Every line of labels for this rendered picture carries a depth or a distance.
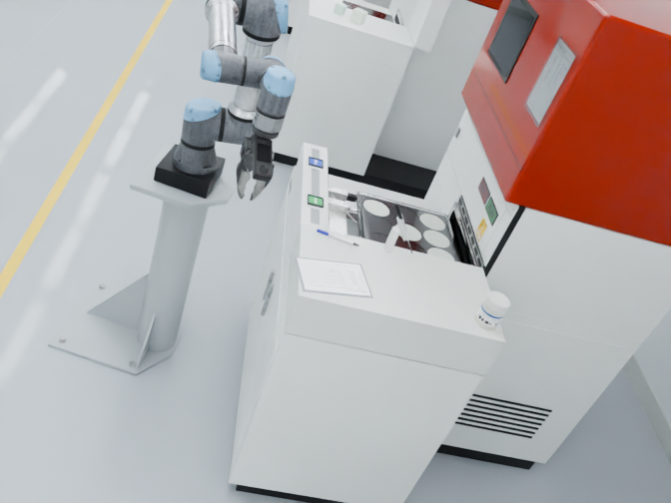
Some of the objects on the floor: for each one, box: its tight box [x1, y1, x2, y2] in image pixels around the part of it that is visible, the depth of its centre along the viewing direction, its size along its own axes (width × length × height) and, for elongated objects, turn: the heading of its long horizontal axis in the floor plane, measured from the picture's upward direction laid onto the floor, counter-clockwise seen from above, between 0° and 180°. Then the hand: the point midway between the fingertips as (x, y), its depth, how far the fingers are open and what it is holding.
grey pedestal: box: [48, 145, 236, 376], centre depth 262 cm, size 51×44×82 cm
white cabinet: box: [229, 170, 484, 503], centre depth 260 cm, size 64×96×82 cm, turn 159°
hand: (247, 197), depth 181 cm, fingers closed
